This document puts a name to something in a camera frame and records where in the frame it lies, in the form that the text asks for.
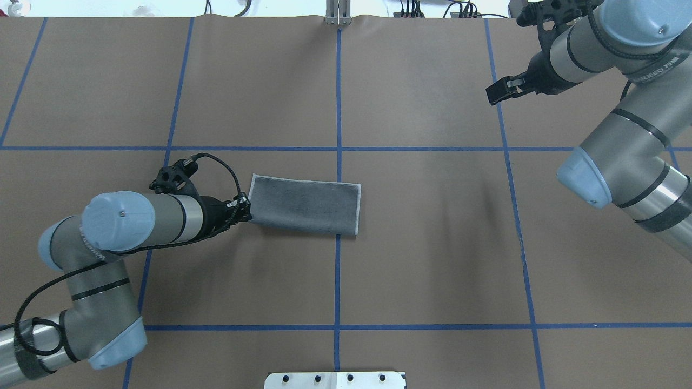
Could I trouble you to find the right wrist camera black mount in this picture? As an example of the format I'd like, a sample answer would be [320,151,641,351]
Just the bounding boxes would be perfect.
[516,1,603,39]

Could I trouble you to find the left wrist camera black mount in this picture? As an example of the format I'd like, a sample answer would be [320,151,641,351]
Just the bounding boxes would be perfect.
[149,157,199,197]

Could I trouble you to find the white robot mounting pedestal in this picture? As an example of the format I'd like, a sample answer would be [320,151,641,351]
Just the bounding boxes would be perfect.
[264,371,408,388]

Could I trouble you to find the aluminium frame post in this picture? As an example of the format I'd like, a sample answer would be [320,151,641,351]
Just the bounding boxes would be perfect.
[324,0,352,27]

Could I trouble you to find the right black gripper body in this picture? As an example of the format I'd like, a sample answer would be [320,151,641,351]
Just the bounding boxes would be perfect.
[522,52,568,95]

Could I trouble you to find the pink and grey towel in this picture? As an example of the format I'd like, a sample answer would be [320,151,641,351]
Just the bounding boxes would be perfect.
[249,174,362,236]

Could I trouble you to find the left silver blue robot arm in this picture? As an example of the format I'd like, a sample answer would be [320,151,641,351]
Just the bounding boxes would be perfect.
[2,191,252,388]

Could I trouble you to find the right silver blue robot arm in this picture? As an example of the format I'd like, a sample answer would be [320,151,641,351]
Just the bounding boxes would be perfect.
[486,1,691,259]

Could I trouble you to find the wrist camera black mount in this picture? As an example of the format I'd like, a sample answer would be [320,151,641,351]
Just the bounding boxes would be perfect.
[149,157,199,197]
[516,1,603,39]

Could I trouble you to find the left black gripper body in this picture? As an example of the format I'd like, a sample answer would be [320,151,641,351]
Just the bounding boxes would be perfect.
[201,197,239,237]

